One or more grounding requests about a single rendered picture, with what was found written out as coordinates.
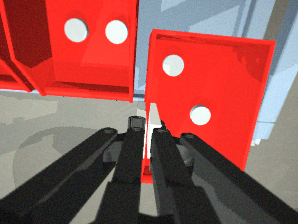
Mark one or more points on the dark grey metal shelf rack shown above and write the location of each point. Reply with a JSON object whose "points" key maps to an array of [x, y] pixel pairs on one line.
{"points": [[237, 18]]}

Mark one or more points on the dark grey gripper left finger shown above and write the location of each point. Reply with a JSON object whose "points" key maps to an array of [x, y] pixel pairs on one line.
{"points": [[57, 193]]}

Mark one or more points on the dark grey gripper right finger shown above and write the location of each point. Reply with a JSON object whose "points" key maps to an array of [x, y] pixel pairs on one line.
{"points": [[220, 187]]}

